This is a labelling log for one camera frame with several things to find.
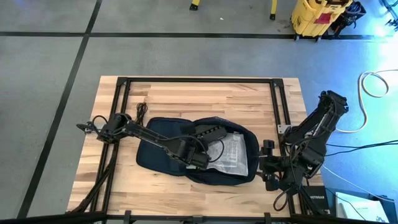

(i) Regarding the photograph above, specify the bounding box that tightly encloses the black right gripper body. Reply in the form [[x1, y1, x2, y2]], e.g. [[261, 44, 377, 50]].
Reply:
[[259, 154, 295, 191]]

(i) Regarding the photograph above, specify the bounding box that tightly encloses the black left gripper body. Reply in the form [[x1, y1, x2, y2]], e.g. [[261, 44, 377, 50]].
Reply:
[[185, 146, 211, 171]]

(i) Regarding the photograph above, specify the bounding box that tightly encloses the white mesh zip pouch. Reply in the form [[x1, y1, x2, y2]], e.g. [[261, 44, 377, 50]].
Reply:
[[206, 132, 249, 177]]

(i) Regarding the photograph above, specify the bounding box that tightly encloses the navy blue backpack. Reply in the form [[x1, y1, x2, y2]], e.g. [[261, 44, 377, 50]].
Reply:
[[136, 116, 261, 187]]

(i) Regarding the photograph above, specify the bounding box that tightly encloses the black cord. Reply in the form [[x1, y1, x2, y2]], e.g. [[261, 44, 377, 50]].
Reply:
[[135, 102, 149, 126]]

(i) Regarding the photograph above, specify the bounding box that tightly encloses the yellow mop bucket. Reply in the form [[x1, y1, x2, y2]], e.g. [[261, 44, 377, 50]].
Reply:
[[290, 0, 355, 43]]

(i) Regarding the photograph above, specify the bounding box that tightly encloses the yellow stepladder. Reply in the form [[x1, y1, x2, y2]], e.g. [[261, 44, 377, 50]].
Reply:
[[188, 0, 279, 21]]

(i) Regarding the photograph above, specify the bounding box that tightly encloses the black tool bag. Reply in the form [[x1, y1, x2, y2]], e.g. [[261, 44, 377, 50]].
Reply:
[[330, 1, 367, 35]]

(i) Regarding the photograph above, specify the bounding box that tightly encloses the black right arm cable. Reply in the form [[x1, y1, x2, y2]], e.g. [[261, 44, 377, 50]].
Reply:
[[272, 186, 293, 212]]

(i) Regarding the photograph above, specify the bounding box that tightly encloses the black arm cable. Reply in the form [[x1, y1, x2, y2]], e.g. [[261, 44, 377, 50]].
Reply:
[[272, 186, 293, 212], [158, 134, 225, 164]]

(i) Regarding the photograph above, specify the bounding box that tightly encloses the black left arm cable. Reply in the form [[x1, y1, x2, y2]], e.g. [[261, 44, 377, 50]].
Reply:
[[158, 134, 225, 164]]

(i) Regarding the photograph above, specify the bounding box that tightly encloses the black Netgear network switch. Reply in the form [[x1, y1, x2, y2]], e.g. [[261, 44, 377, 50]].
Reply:
[[303, 185, 331, 213]]

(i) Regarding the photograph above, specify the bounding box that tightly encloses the thin white floor cable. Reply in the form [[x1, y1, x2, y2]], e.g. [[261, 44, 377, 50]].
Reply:
[[322, 163, 389, 202]]

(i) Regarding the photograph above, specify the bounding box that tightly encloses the black aluminium table frame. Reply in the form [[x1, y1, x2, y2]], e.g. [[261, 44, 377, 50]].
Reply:
[[67, 76, 331, 224]]

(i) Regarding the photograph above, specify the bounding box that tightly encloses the black floor cable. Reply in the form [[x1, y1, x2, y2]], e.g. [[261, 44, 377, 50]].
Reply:
[[325, 139, 398, 150], [323, 141, 398, 158]]

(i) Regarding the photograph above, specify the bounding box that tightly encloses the thick white floor cable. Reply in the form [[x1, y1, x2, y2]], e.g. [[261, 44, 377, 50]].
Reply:
[[335, 68, 398, 134]]

